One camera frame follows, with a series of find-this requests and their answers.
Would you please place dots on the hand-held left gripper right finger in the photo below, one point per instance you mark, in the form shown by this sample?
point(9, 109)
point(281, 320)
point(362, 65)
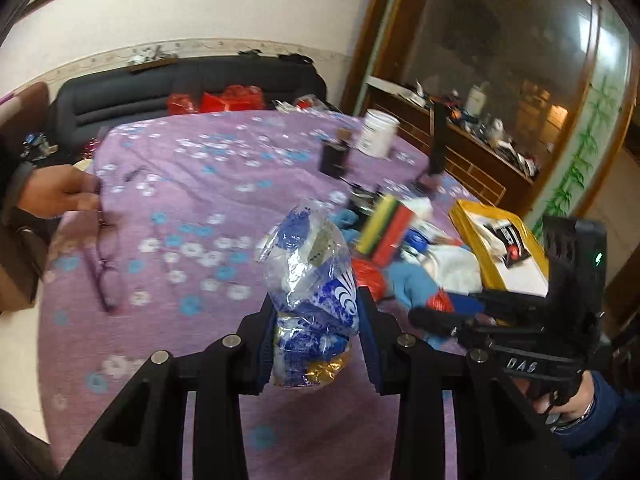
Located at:
point(369, 355)

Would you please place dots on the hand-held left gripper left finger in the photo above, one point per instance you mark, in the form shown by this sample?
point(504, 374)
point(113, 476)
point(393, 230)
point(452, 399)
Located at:
point(264, 355)

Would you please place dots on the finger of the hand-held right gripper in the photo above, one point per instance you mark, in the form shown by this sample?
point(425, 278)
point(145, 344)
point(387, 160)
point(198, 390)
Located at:
point(515, 299)
point(440, 321)

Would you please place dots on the white cloth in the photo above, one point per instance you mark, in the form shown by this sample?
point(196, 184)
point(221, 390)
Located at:
point(452, 267)

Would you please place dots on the blue white plastic bag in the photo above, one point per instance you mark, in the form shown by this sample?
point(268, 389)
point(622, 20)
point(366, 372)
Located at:
point(310, 270)

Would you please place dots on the person's right forearm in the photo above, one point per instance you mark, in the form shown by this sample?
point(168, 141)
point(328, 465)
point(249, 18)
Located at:
point(607, 435)

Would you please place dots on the person's right hand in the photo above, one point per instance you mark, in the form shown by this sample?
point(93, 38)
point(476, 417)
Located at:
point(560, 405)

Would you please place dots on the blue cloth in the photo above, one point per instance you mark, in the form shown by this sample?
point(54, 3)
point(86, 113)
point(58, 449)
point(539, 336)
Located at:
point(412, 282)

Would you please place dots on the yellow cardboard box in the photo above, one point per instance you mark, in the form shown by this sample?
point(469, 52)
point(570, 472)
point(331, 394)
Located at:
point(500, 245)

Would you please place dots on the crumpled red plastic bag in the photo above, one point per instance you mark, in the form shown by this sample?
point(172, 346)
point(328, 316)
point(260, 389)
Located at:
point(370, 275)

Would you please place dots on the multicoloured sponge pack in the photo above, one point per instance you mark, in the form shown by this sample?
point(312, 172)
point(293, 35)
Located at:
point(385, 230)

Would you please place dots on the black electric motor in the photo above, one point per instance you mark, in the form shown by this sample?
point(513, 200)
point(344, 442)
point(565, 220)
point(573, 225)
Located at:
point(362, 201)

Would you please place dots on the wooden cabinet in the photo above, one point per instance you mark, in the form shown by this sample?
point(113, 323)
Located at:
point(475, 160)

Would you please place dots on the purple floral tablecloth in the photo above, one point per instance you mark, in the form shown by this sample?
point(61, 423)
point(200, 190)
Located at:
point(200, 200)

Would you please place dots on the clutter on cabinet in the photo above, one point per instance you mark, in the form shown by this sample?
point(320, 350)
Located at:
point(480, 125)

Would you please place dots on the black phone on stand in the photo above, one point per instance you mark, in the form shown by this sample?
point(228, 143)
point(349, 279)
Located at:
point(437, 135)

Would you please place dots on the purple framed eyeglasses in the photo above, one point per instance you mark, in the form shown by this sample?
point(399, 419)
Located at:
point(107, 260)

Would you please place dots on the small black box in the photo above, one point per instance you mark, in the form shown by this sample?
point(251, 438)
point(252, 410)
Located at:
point(334, 160)

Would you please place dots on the white plastic jar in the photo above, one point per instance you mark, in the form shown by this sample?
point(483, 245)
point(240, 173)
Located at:
point(376, 135)

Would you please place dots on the small brown block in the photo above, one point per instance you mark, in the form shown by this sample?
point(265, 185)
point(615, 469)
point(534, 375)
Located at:
point(343, 135)

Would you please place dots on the black tweezers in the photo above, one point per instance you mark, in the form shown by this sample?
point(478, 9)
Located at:
point(134, 175)

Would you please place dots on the wooden framed glass door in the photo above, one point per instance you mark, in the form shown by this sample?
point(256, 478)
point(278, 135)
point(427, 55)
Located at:
point(500, 35)

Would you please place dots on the large red plastic bag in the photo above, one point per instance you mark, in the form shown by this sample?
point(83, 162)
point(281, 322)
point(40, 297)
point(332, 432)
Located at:
point(235, 97)

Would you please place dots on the small red plastic bag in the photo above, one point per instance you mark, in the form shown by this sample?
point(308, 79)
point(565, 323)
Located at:
point(181, 104)

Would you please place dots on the black sofa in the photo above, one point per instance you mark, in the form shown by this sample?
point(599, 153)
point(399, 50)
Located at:
point(150, 90)

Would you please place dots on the bunch of keys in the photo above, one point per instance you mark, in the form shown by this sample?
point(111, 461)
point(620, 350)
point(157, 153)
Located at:
point(37, 145)

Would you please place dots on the wooden board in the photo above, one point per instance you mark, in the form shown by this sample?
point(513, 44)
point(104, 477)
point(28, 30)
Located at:
point(150, 64)

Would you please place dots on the brown chair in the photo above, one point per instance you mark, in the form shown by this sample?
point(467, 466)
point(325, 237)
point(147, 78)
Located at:
point(25, 105)

